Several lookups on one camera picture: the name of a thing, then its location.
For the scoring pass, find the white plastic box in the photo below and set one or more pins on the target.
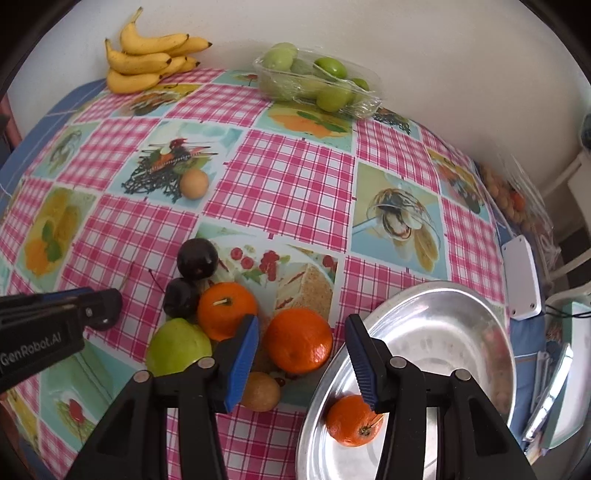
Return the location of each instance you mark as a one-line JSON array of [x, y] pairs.
[[523, 288]]

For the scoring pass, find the brown longan fruit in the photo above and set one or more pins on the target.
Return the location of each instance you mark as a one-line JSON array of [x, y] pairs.
[[262, 393]]

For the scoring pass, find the orange tangerine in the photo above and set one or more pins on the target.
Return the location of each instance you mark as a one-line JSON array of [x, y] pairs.
[[351, 421], [222, 307], [298, 341]]

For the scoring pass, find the plastic tray of green fruits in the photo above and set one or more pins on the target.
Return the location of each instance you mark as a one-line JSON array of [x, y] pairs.
[[334, 85]]

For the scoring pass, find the yellow banana bunch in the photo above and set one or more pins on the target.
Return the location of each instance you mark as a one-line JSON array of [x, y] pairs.
[[142, 62]]

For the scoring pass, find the dark cherry top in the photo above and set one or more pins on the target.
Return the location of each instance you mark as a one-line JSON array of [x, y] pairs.
[[197, 259]]

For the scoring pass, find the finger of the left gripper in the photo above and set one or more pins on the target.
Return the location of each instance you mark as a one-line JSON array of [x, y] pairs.
[[39, 330]]

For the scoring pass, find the checkered fruit-print tablecloth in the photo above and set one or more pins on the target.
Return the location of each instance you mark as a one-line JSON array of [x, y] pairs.
[[306, 209]]

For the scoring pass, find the dark cherry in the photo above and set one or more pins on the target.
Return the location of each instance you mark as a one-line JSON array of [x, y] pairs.
[[197, 259], [180, 298]]

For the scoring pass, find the white chair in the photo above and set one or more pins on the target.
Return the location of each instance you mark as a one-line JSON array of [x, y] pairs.
[[578, 276]]

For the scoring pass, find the green mango fruit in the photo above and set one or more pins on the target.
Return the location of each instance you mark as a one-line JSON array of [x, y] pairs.
[[176, 345]]

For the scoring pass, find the book stack at right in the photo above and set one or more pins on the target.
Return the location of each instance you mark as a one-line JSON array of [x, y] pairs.
[[561, 395]]

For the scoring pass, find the bag of nuts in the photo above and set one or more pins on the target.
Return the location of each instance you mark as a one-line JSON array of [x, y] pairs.
[[520, 204]]

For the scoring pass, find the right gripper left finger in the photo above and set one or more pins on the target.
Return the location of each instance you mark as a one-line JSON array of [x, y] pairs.
[[129, 442]]

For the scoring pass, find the tan longan fruit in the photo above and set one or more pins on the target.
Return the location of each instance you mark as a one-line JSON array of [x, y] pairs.
[[193, 184]]

